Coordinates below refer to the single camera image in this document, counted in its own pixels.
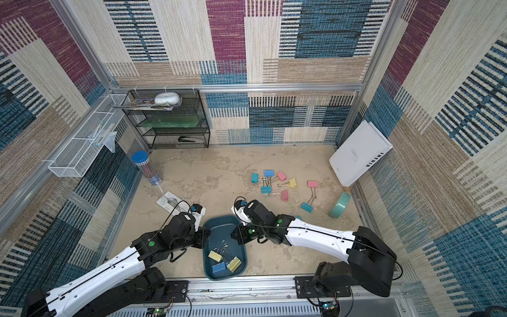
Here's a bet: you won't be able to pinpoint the white ruler package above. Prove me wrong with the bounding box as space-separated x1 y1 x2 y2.
156 192 190 216

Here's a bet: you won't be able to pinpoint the yellow binder clip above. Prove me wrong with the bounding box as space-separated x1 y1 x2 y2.
277 178 297 188
226 248 242 273
208 240 228 263

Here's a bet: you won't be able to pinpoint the yellow binder clip front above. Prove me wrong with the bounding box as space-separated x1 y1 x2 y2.
226 248 242 273

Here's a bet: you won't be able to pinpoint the blue binder clip front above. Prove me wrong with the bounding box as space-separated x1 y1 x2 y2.
212 262 227 275

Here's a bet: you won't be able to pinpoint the teal plastic storage box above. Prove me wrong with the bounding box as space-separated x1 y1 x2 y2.
203 215 248 281

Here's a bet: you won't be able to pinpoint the mint green tape roll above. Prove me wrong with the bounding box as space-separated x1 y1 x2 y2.
329 192 351 219

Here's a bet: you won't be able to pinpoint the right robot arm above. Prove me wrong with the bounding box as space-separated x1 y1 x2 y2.
231 197 397 297

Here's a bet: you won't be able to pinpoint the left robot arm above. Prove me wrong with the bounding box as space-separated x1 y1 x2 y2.
22 212 211 316

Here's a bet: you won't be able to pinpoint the teal binder clip centre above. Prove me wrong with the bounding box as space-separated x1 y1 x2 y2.
261 179 272 195

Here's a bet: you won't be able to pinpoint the pink binder clip centre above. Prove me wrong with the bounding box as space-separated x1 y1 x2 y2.
272 190 289 202

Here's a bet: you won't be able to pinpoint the teal binder clip right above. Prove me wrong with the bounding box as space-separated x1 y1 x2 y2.
301 196 315 213

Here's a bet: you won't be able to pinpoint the yellow binder clip back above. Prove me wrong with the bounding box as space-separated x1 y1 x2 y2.
277 178 297 188

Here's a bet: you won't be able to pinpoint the pink binder clip right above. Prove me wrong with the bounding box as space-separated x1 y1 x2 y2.
307 180 319 198

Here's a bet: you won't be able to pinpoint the pencil tube blue lid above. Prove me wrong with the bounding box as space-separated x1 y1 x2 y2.
132 151 162 186

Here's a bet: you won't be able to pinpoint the black stapler on shelf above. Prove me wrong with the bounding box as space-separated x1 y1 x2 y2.
178 136 205 144

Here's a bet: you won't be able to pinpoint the green folder on shelf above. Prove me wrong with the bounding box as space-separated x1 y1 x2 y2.
137 115 201 128

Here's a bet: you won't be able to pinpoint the white book leaning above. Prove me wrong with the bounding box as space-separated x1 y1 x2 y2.
330 120 393 187

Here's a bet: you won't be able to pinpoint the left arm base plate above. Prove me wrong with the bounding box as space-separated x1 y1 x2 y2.
129 280 190 305

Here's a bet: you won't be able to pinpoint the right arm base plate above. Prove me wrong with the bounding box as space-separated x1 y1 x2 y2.
294 276 352 299

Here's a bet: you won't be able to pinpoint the black wire shelf rack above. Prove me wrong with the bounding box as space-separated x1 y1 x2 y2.
117 88 211 150

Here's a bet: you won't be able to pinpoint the white wire wall basket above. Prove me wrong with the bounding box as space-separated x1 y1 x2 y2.
48 94 125 178

